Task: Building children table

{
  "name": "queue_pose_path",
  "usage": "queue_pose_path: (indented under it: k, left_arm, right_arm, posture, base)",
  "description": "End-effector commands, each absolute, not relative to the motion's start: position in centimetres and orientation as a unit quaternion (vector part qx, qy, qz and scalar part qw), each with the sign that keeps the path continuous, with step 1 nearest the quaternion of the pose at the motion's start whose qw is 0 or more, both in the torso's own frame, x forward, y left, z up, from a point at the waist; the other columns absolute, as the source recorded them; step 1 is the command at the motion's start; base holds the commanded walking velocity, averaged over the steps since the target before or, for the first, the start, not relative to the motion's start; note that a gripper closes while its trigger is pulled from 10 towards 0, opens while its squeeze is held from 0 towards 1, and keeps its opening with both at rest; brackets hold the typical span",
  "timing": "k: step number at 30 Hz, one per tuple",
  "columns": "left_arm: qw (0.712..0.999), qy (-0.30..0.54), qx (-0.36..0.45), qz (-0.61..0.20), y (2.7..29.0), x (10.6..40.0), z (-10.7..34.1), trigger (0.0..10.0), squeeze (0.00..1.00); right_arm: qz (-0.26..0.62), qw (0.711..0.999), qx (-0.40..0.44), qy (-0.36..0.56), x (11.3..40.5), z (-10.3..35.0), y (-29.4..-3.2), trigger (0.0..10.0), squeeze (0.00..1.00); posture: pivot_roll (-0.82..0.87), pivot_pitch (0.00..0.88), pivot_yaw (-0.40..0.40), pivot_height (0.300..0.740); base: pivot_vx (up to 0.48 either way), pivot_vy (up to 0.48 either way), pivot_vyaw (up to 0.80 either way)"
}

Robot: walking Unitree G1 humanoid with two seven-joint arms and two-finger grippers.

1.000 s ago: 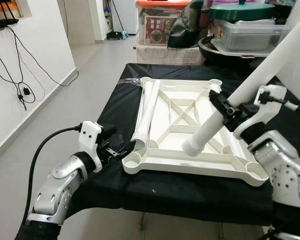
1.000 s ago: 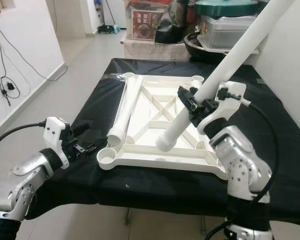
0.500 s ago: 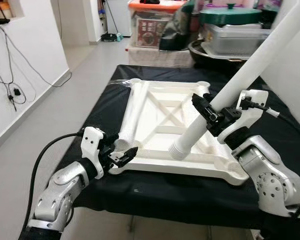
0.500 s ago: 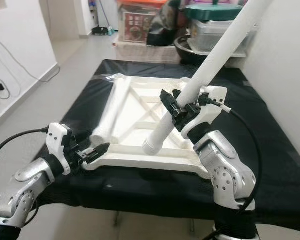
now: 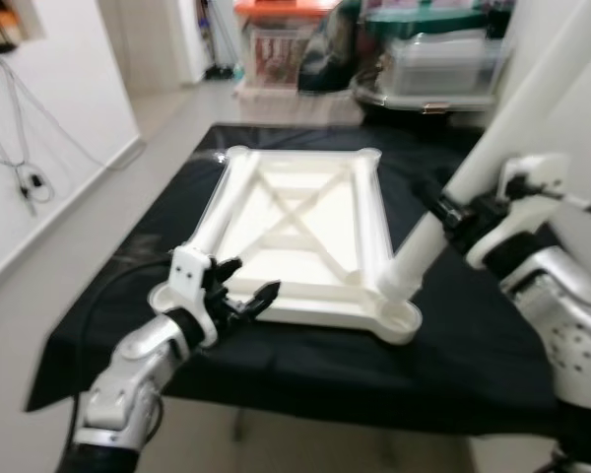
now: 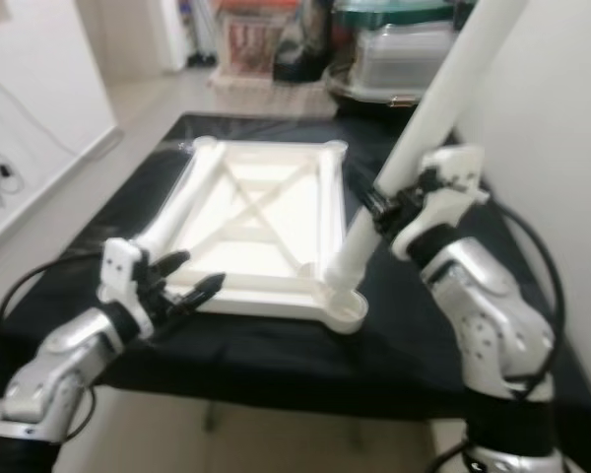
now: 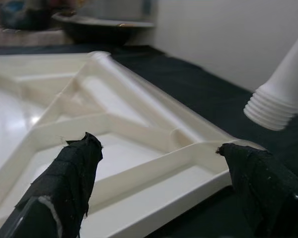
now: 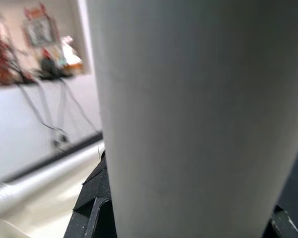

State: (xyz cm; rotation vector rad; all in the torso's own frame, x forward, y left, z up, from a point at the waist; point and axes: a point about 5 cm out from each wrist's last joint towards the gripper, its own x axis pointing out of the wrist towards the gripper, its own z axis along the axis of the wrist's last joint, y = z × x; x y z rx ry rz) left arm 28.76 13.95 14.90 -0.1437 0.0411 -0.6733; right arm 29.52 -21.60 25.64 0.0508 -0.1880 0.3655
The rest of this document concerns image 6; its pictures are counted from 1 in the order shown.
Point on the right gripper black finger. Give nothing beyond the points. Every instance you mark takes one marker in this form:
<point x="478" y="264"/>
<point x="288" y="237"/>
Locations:
<point x="374" y="209"/>

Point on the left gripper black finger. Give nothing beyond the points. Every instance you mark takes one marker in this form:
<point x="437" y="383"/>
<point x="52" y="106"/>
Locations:
<point x="172" y="263"/>
<point x="202" y="292"/>

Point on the white plastic table top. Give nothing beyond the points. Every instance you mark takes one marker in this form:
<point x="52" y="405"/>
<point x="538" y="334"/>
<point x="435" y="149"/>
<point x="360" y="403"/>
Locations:
<point x="266" y="217"/>

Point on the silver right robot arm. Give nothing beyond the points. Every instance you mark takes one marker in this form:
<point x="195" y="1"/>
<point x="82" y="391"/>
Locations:
<point x="492" y="315"/>

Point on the black tablecloth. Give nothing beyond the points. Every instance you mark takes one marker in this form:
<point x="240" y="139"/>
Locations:
<point x="286" y="370"/>

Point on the clear plastic storage box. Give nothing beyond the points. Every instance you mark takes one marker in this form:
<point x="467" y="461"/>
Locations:
<point x="399" y="59"/>

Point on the black charger plug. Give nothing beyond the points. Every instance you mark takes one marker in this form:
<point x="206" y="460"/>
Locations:
<point x="0" y="172"/>

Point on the black bag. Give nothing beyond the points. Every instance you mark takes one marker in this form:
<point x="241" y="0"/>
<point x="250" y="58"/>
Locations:
<point x="303" y="49"/>

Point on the green pot lid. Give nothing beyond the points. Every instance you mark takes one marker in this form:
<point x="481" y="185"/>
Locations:
<point x="394" y="14"/>

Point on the black floor mop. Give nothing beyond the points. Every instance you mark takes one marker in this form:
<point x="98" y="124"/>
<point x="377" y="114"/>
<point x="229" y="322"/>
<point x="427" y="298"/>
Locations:
<point x="199" y="62"/>

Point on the red printed box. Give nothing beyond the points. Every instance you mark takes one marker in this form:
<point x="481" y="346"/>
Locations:
<point x="254" y="44"/>

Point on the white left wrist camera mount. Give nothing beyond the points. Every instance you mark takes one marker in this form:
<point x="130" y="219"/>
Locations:
<point x="123" y="264"/>

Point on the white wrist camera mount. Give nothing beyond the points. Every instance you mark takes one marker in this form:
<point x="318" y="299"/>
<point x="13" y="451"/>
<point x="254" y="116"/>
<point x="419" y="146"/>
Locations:
<point x="123" y="264"/>
<point x="458" y="172"/>

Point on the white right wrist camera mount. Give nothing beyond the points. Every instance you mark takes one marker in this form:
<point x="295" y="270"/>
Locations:
<point x="458" y="172"/>

